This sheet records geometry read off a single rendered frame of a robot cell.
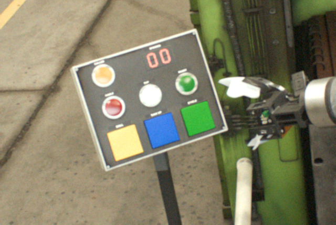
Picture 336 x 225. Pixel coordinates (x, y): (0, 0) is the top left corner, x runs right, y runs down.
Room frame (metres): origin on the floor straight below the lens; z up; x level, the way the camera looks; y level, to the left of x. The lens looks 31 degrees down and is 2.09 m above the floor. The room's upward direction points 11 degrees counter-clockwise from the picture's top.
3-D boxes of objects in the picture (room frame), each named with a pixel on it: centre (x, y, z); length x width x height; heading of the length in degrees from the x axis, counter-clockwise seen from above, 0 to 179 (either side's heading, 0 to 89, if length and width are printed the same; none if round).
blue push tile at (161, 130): (1.63, 0.03, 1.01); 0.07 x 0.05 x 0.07; 103
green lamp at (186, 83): (1.70, -0.05, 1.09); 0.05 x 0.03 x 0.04; 78
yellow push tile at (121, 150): (1.61, 0.13, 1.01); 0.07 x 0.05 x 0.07; 103
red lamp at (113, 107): (1.65, 0.14, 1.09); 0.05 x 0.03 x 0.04; 78
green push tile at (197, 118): (1.65, -0.06, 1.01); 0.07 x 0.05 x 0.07; 103
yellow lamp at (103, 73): (1.69, 0.15, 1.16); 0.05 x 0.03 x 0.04; 78
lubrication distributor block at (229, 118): (1.91, -0.17, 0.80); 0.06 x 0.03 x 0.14; 78
